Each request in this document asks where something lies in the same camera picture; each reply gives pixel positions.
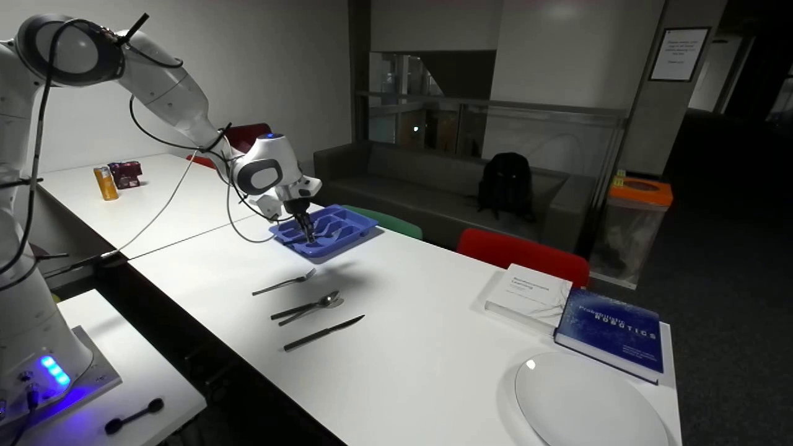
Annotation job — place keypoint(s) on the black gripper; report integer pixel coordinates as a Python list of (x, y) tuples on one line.
[(297, 206)]

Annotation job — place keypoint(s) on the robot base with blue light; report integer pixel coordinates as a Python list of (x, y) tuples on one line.
[(49, 380)]

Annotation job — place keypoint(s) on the blue plastic cutlery rack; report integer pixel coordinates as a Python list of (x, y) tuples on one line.
[(337, 233)]

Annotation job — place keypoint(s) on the small green chair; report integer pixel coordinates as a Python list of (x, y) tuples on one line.
[(392, 220)]

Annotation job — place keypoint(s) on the black knife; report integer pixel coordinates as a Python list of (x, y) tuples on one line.
[(322, 332)]

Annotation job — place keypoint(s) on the grey sofa bench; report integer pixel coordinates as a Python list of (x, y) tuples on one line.
[(430, 188)]

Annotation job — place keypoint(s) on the dark red packet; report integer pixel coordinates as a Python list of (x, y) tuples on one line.
[(126, 172)]

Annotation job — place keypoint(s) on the black backpack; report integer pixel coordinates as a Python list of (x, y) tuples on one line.
[(505, 183)]

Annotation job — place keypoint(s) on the orange bottle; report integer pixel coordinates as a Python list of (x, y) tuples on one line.
[(105, 183)]

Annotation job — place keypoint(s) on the white box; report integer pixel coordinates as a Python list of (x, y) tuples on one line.
[(521, 295)]

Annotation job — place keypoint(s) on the black dumbbell-shaped tool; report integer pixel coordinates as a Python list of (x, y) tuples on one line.
[(135, 415)]

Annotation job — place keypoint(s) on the blue book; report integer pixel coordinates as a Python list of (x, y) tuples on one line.
[(614, 331)]

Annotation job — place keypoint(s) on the bin with orange lid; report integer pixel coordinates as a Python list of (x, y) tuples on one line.
[(632, 225)]

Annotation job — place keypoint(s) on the white round plate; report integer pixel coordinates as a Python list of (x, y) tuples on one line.
[(591, 404)]

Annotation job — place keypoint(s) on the framed wall notice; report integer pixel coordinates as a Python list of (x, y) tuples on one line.
[(680, 53)]

